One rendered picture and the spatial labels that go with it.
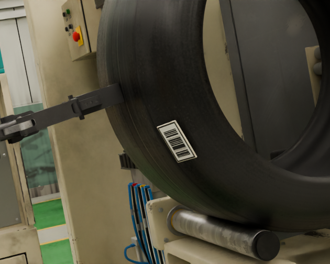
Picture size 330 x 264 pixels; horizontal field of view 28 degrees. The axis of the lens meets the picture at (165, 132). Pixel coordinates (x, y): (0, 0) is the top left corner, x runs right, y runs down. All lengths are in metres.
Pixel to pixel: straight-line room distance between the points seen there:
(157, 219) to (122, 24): 0.46
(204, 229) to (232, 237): 0.11
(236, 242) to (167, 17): 0.36
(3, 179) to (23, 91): 8.69
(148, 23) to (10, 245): 0.83
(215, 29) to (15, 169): 0.60
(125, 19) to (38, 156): 9.31
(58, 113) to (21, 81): 9.39
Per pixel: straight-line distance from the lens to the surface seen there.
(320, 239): 1.38
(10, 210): 1.64
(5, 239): 1.60
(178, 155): 0.93
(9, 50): 10.35
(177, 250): 1.23
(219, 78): 1.36
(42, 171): 10.25
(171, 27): 0.91
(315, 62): 1.62
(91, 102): 0.97
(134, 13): 0.94
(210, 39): 1.36
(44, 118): 0.92
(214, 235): 1.11
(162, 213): 1.29
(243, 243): 1.01
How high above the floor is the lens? 1.14
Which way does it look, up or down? 3 degrees down
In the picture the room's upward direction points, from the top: 10 degrees counter-clockwise
